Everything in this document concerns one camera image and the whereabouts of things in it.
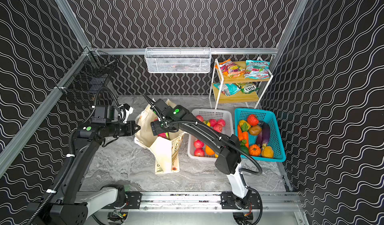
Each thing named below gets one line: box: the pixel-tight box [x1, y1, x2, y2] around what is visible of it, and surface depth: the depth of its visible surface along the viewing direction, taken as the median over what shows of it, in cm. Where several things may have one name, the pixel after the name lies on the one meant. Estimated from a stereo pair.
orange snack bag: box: [215, 59, 246, 79], surface depth 86 cm
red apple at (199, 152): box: [194, 147, 204, 157], surface depth 87 cm
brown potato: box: [249, 125, 262, 136], surface depth 98 cm
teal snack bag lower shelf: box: [213, 83, 241, 96], surface depth 102 cm
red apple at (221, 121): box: [217, 119, 226, 127], surface depth 101 cm
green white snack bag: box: [237, 82, 260, 94], surface depth 102 cm
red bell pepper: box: [247, 114, 260, 126], surface depth 97 cm
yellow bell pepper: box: [239, 120, 251, 132], surface depth 100 cm
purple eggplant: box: [256, 120, 271, 148], surface depth 95 cm
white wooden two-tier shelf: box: [209, 57, 273, 110], surface depth 89 cm
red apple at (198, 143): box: [194, 139, 204, 148], surface depth 90 cm
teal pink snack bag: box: [244, 60, 270, 80], surface depth 85 cm
